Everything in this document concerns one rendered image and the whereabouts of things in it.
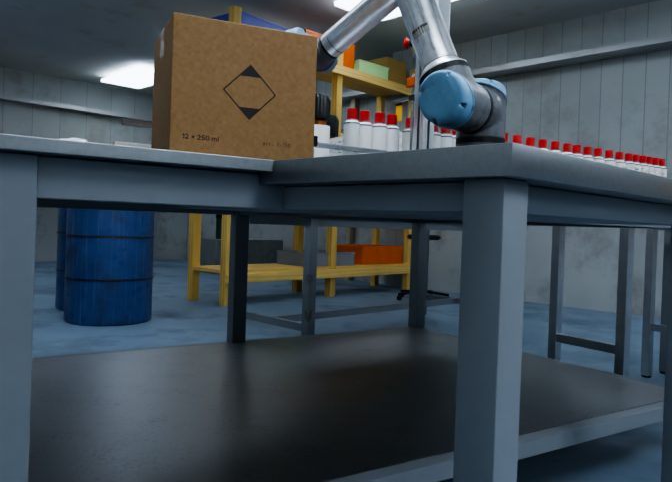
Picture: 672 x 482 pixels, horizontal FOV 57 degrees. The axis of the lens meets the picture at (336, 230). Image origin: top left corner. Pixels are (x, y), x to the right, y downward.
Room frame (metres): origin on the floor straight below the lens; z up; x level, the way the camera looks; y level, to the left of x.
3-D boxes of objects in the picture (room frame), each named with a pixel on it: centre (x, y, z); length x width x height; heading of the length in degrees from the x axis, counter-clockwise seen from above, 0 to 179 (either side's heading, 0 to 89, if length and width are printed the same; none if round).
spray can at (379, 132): (1.97, -0.13, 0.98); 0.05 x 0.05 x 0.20
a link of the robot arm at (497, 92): (1.48, -0.33, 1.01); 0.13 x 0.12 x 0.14; 142
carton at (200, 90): (1.35, 0.24, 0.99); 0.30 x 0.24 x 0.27; 115
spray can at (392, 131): (2.00, -0.17, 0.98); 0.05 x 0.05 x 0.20
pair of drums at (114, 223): (4.59, 1.72, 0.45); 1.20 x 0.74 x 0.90; 43
